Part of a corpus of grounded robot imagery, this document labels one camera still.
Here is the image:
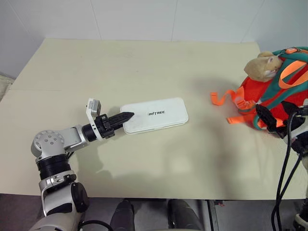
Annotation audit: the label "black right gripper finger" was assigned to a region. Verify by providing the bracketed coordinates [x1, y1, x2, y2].
[255, 104, 277, 128]
[267, 124, 287, 140]

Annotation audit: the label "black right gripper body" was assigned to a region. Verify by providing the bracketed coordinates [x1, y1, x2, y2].
[281, 100, 301, 138]

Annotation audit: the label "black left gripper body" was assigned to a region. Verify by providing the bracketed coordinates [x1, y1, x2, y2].
[94, 114, 116, 140]

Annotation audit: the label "orange and teal backpack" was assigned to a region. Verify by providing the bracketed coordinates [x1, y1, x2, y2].
[210, 45, 308, 132]

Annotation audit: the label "white box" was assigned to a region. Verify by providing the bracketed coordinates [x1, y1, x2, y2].
[119, 97, 189, 135]

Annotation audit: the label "beige plush hamster toy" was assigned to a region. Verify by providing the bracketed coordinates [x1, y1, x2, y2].
[244, 51, 284, 83]

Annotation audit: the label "dark rounded shape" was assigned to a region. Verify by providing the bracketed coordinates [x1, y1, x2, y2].
[110, 199, 136, 231]
[167, 199, 205, 231]

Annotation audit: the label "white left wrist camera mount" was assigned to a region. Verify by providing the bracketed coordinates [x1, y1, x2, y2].
[86, 97, 103, 142]

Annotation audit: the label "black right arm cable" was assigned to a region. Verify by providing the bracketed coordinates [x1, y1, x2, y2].
[271, 111, 304, 231]

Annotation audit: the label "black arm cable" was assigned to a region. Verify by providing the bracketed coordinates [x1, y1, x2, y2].
[271, 111, 304, 231]
[78, 219, 114, 231]

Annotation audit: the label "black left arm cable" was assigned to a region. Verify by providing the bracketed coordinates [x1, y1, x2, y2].
[78, 219, 114, 231]

